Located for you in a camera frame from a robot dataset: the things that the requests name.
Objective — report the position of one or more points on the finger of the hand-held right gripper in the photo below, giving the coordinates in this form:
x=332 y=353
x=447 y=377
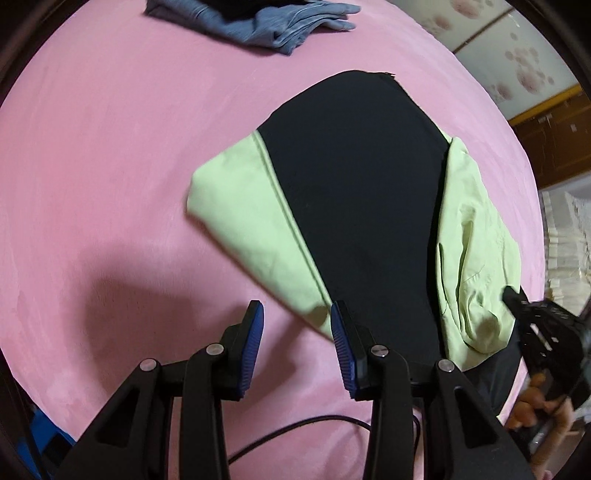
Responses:
x=519 y=307

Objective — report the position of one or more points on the green and black hooded jacket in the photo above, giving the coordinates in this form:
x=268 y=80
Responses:
x=360 y=207

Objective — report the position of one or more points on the person's right forearm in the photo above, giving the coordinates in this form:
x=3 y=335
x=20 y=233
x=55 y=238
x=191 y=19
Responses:
x=556 y=443

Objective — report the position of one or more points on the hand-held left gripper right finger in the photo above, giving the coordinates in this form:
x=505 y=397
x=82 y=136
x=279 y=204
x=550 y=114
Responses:
x=341 y=351

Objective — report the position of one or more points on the white lace cloth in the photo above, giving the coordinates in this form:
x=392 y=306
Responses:
x=568 y=240

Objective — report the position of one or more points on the folded navy and red garment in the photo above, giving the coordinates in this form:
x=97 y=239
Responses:
x=258 y=7

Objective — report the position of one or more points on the person's right hand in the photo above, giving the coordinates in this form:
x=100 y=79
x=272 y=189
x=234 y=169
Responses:
x=531 y=392

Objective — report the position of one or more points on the pink bed sheet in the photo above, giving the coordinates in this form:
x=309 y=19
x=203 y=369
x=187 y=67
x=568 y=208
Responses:
x=115 y=184

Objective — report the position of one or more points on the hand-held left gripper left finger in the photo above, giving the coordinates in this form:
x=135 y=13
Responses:
x=251 y=346

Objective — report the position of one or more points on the folded blue denim jeans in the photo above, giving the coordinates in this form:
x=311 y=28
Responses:
x=277 y=32

